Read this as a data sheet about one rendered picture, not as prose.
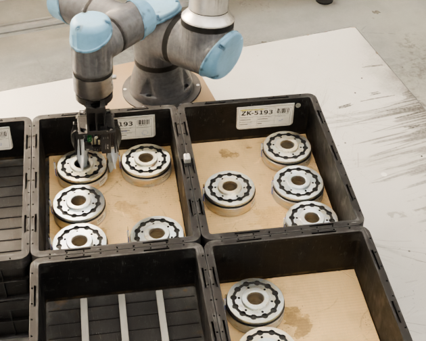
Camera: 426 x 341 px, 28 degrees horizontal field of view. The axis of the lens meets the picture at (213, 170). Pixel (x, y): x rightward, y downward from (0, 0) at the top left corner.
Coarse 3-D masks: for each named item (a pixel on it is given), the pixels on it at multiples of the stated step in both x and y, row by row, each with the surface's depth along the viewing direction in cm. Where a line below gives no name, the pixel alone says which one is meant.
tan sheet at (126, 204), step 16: (112, 176) 177; (112, 192) 173; (128, 192) 173; (144, 192) 173; (160, 192) 173; (176, 192) 173; (112, 208) 169; (128, 208) 169; (144, 208) 170; (160, 208) 170; (176, 208) 170; (112, 224) 166; (128, 224) 166; (112, 240) 163
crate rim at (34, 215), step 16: (128, 112) 177; (144, 112) 177; (176, 112) 177; (32, 128) 172; (176, 128) 175; (32, 144) 168; (176, 144) 169; (32, 160) 165; (32, 176) 162; (32, 192) 158; (192, 192) 159; (32, 208) 155; (192, 208) 155; (32, 224) 152; (192, 224) 152; (32, 240) 149; (160, 240) 149; (176, 240) 149; (192, 240) 149; (32, 256) 147; (48, 256) 146
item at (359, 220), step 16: (272, 96) 181; (288, 96) 181; (304, 96) 181; (320, 112) 177; (192, 160) 167; (336, 160) 166; (192, 176) 162; (352, 192) 159; (352, 208) 156; (320, 224) 153; (336, 224) 153; (352, 224) 153; (208, 240) 150
